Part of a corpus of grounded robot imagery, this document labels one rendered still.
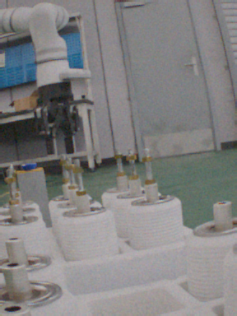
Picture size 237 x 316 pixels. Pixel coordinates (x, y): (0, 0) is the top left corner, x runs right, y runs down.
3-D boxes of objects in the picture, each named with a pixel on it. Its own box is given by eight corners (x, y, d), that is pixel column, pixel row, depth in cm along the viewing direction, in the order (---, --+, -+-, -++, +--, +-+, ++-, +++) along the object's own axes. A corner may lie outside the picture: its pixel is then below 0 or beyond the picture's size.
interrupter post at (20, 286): (9, 304, 36) (-1, 269, 36) (9, 295, 38) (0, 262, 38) (35, 301, 37) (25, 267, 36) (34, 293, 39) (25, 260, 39)
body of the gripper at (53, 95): (51, 85, 109) (55, 125, 110) (29, 85, 102) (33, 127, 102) (78, 78, 106) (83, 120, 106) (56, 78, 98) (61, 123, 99)
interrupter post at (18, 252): (10, 270, 48) (2, 242, 47) (10, 265, 50) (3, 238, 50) (30, 268, 48) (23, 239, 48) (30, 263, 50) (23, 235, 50)
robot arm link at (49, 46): (53, 58, 97) (73, 60, 105) (48, -3, 96) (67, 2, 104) (26, 65, 100) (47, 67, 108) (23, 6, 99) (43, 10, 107)
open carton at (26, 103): (20, 114, 575) (19, 96, 573) (48, 108, 562) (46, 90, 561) (8, 114, 546) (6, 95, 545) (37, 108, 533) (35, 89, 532)
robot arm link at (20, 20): (74, 6, 106) (28, 10, 111) (55, 1, 98) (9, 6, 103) (70, 32, 107) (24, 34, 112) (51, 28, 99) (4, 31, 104)
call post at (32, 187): (40, 290, 118) (16, 174, 116) (39, 282, 125) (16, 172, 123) (66, 286, 119) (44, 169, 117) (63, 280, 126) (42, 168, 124)
